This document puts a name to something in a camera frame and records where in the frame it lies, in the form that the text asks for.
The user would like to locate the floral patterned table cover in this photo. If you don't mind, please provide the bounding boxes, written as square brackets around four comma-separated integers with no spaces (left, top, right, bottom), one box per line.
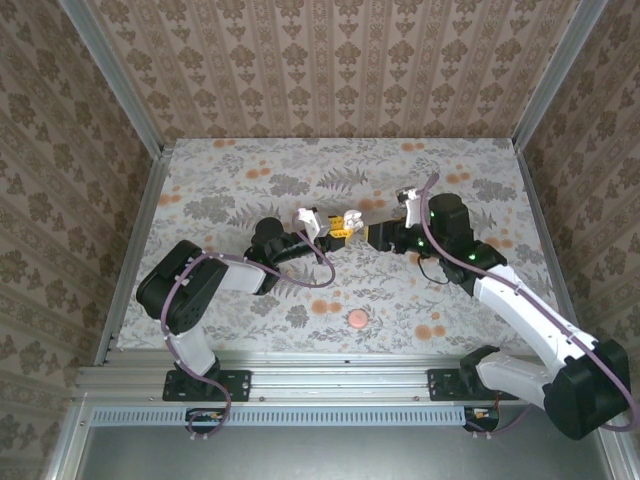
[117,137,576,357]

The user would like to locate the small control board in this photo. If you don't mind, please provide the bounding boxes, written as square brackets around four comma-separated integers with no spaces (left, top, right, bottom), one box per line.
[463,405,501,432]
[185,407,226,434]

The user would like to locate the grey metal sheet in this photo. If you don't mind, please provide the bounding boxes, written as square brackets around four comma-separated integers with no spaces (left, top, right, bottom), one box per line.
[74,424,619,480]

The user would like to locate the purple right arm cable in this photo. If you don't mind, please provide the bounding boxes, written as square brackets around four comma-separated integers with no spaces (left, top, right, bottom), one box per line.
[419,172,640,439]

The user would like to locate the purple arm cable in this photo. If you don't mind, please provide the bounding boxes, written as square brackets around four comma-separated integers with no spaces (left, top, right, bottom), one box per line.
[162,252,336,441]
[419,172,640,439]

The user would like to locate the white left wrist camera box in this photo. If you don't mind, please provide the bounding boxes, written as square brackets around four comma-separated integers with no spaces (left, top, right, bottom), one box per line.
[292,207,324,244]

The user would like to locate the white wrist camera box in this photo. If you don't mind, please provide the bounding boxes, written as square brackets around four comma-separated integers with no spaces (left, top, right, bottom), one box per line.
[395,186,426,230]
[292,207,324,244]

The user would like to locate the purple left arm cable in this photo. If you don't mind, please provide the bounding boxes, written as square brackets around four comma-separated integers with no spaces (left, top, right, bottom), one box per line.
[162,252,336,441]

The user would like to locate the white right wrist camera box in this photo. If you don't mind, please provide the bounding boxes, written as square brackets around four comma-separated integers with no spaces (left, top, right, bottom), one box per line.
[395,186,426,230]

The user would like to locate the thin black cable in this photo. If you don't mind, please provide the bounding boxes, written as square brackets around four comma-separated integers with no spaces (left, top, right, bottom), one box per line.
[418,252,451,285]

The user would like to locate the aluminium side rail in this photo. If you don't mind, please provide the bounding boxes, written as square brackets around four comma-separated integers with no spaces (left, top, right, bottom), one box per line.
[513,142,592,364]
[93,143,175,365]

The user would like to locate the aluminium front mounting rail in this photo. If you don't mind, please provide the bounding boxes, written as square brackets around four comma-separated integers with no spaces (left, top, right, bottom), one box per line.
[74,352,614,406]

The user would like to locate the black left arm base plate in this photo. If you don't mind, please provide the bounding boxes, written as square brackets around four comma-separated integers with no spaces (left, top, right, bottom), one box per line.
[163,368,251,403]

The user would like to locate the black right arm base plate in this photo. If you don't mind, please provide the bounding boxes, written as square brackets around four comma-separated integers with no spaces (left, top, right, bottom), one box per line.
[427,368,521,403]

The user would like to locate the grey slotted cable duct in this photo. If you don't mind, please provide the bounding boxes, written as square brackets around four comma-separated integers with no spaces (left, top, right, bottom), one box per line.
[92,405,464,428]

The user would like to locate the aluminium frame post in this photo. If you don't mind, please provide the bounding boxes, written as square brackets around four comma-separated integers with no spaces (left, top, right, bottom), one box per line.
[58,0,169,159]
[512,0,609,151]

